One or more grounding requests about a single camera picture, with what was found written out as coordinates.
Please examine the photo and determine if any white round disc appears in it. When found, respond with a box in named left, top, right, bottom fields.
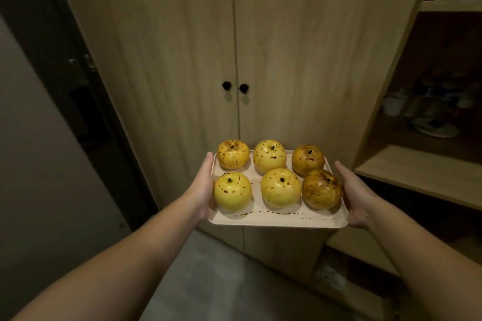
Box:
left=411, top=116, right=460, bottom=139

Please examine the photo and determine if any person's left hand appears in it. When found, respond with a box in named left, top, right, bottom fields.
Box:
left=183, top=151, right=219, bottom=224

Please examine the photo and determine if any dark door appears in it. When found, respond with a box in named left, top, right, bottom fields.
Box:
left=0, top=0, right=159, bottom=231

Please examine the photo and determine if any person's right hand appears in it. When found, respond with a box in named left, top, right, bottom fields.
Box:
left=333, top=160, right=387, bottom=230

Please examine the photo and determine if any dark door handle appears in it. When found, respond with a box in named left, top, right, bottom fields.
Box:
left=68, top=54, right=99, bottom=88

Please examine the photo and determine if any person's right forearm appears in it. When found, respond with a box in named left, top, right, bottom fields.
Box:
left=365, top=197, right=482, bottom=321

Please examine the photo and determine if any person's left forearm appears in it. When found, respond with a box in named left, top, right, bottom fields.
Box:
left=11, top=195, right=204, bottom=321

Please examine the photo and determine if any wooden cabinet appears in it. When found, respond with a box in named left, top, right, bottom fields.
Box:
left=47, top=0, right=482, bottom=321

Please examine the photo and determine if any beige plastic tray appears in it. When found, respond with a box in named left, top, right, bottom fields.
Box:
left=207, top=150, right=349, bottom=229

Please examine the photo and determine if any small white object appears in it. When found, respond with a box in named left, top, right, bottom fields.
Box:
left=316, top=264, right=349, bottom=293

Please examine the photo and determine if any group of yellow apples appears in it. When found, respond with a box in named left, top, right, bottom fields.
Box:
left=213, top=138, right=344, bottom=213

